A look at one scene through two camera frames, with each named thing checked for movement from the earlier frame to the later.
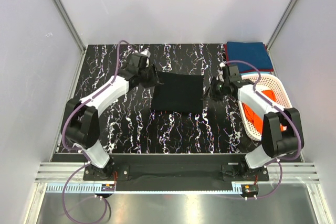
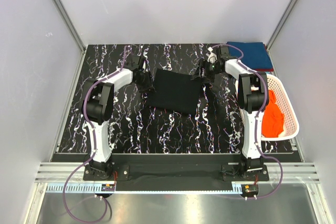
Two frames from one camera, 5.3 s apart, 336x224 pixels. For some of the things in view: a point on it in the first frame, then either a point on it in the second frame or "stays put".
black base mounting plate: x=176 y=172 stays put
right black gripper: x=211 y=95 -> x=203 y=64
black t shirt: x=178 y=93 stays put
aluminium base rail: x=63 y=172 stays put
